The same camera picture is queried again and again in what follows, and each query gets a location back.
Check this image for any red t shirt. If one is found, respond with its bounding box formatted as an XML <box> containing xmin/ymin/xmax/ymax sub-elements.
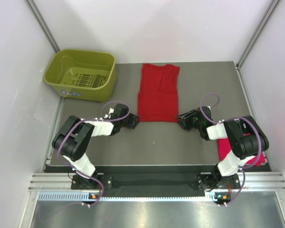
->
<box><xmin>138</xmin><ymin>63</ymin><xmax>180</xmax><ymax>123</ymax></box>

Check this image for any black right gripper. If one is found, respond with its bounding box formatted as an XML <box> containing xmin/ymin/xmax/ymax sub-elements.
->
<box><xmin>175</xmin><ymin>109</ymin><xmax>202</xmax><ymax>131</ymax></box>

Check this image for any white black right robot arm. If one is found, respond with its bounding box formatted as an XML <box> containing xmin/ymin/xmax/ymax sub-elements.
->
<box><xmin>176</xmin><ymin>106</ymin><xmax>269</xmax><ymax>191</ymax></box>

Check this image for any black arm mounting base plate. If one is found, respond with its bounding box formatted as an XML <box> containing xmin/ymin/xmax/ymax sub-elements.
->
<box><xmin>44</xmin><ymin>165</ymin><xmax>240</xmax><ymax>197</ymax></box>

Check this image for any folded pink t shirt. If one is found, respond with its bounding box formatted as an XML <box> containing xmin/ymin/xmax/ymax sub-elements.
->
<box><xmin>217</xmin><ymin>133</ymin><xmax>269</xmax><ymax>166</ymax></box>

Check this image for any aluminium frame rail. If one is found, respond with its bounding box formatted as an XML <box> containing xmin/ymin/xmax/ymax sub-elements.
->
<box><xmin>28</xmin><ymin>172</ymin><xmax>285</xmax><ymax>191</ymax></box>

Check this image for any olive green plastic basket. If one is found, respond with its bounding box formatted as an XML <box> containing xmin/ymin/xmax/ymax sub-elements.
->
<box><xmin>44</xmin><ymin>49</ymin><xmax>117</xmax><ymax>102</ymax></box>

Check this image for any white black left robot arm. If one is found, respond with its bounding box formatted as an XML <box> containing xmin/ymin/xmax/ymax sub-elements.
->
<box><xmin>51</xmin><ymin>103</ymin><xmax>140</xmax><ymax>189</ymax></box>

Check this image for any slotted grey cable duct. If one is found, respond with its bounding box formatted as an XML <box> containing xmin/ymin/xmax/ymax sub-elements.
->
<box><xmin>38</xmin><ymin>191</ymin><xmax>228</xmax><ymax>202</ymax></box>

